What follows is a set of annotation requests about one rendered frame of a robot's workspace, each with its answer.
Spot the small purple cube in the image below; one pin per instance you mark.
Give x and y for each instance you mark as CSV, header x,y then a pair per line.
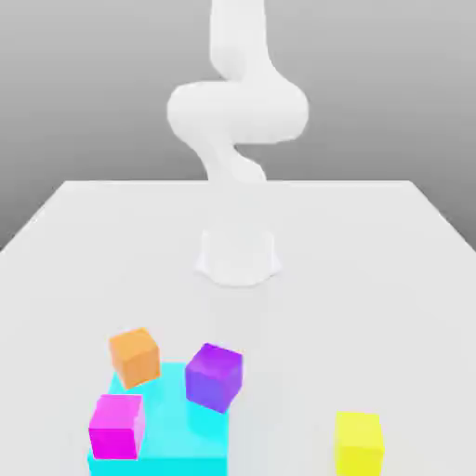
x,y
214,377

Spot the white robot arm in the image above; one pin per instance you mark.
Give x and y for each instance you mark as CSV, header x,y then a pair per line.
x,y
238,108

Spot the small magenta cube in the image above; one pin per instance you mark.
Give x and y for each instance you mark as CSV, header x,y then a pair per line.
x,y
116,427

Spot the small orange cube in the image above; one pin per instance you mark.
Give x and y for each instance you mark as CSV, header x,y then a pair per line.
x,y
134,357

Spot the small yellow cube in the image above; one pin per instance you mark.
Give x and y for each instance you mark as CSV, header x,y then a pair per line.
x,y
357,444

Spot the large cyan box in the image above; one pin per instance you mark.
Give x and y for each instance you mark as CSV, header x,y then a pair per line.
x,y
169,435

